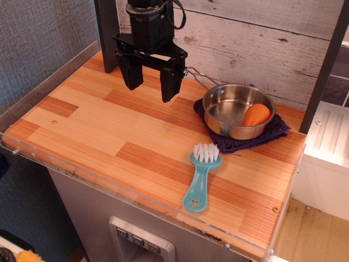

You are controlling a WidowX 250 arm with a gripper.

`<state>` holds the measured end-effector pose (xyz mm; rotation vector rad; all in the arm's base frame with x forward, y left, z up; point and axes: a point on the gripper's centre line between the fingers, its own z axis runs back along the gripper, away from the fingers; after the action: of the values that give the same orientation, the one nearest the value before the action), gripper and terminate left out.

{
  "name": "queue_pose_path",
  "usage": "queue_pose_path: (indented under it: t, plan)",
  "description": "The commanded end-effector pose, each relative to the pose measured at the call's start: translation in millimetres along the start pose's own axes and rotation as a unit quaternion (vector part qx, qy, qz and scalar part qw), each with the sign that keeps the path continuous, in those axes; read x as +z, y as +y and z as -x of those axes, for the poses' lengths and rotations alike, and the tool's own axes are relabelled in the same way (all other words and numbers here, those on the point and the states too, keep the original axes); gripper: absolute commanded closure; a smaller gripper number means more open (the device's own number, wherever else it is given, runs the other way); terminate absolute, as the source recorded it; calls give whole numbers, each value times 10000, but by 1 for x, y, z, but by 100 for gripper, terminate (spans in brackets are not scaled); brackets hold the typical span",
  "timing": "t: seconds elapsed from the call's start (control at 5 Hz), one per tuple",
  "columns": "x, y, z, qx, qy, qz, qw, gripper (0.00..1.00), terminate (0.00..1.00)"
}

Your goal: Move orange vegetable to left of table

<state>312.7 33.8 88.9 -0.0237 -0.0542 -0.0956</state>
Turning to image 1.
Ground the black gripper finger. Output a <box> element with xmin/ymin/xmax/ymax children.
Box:
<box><xmin>117</xmin><ymin>54</ymin><xmax>143</xmax><ymax>90</ymax></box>
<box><xmin>160</xmin><ymin>68</ymin><xmax>182</xmax><ymax>103</ymax></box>

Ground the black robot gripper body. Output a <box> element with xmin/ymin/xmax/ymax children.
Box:
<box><xmin>112</xmin><ymin>5</ymin><xmax>189</xmax><ymax>79</ymax></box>

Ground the orange plastic toy carrot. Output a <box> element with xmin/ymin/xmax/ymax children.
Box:
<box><xmin>242</xmin><ymin>104</ymin><xmax>271</xmax><ymax>127</ymax></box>

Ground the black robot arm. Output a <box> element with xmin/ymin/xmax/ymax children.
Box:
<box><xmin>113</xmin><ymin>1</ymin><xmax>188</xmax><ymax>103</ymax></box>

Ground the small stainless steel pot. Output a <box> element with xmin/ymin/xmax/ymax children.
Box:
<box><xmin>184</xmin><ymin>67</ymin><xmax>276</xmax><ymax>140</ymax></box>

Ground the yellow orange fabric object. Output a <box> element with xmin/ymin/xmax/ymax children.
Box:
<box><xmin>16</xmin><ymin>250</ymin><xmax>43</xmax><ymax>262</ymax></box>

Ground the teal scrub brush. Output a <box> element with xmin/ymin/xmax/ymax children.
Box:
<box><xmin>183</xmin><ymin>143</ymin><xmax>222</xmax><ymax>212</ymax></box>

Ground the dark purple knitted cloth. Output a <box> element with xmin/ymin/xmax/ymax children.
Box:
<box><xmin>193</xmin><ymin>98</ymin><xmax>291</xmax><ymax>154</ymax></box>

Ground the clear acrylic edge guard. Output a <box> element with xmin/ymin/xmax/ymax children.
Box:
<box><xmin>2</xmin><ymin>128</ymin><xmax>305</xmax><ymax>261</ymax></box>

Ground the grey toy fridge cabinet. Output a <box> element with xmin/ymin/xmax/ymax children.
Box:
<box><xmin>49</xmin><ymin>169</ymin><xmax>248</xmax><ymax>261</ymax></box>

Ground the silver dispenser panel with buttons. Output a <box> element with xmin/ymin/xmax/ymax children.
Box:
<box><xmin>109</xmin><ymin>216</ymin><xmax>176</xmax><ymax>261</ymax></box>

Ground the white toy sink unit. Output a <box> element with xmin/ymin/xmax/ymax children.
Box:
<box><xmin>292</xmin><ymin>102</ymin><xmax>348</xmax><ymax>220</ymax></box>

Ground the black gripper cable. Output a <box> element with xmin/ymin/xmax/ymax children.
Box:
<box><xmin>163</xmin><ymin>0</ymin><xmax>188</xmax><ymax>31</ymax></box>

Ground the dark grey left post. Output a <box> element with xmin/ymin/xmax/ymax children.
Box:
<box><xmin>94</xmin><ymin>0</ymin><xmax>120</xmax><ymax>73</ymax></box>

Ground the dark grey post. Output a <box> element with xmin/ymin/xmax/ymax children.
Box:
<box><xmin>94</xmin><ymin>0</ymin><xmax>120</xmax><ymax>73</ymax></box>
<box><xmin>299</xmin><ymin>0</ymin><xmax>348</xmax><ymax>134</ymax></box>

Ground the grey left side rail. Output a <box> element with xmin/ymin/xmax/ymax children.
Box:
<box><xmin>1</xmin><ymin>41</ymin><xmax>100</xmax><ymax>132</ymax></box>

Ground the dark grey right post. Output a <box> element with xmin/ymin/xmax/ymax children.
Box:
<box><xmin>299</xmin><ymin>0</ymin><xmax>348</xmax><ymax>134</ymax></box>

